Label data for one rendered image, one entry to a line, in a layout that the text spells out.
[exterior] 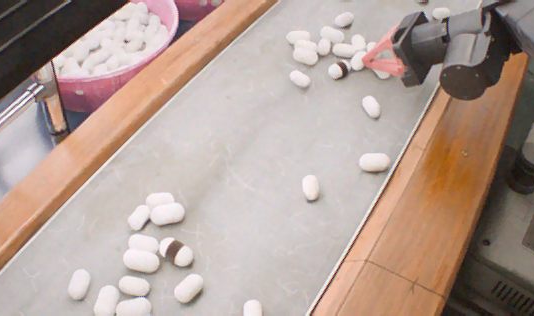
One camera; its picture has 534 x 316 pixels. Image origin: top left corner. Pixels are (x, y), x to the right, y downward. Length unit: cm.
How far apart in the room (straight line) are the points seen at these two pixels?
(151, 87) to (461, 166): 41
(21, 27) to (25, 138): 52
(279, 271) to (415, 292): 14
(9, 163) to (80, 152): 17
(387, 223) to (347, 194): 7
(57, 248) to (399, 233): 37
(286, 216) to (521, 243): 54
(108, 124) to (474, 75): 44
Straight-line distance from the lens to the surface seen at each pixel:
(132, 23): 90
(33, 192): 65
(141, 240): 60
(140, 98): 73
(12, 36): 34
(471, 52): 66
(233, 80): 79
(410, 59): 73
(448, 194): 67
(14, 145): 84
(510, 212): 109
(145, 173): 67
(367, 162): 68
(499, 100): 83
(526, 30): 62
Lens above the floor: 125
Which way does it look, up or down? 48 degrees down
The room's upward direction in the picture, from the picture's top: 5 degrees clockwise
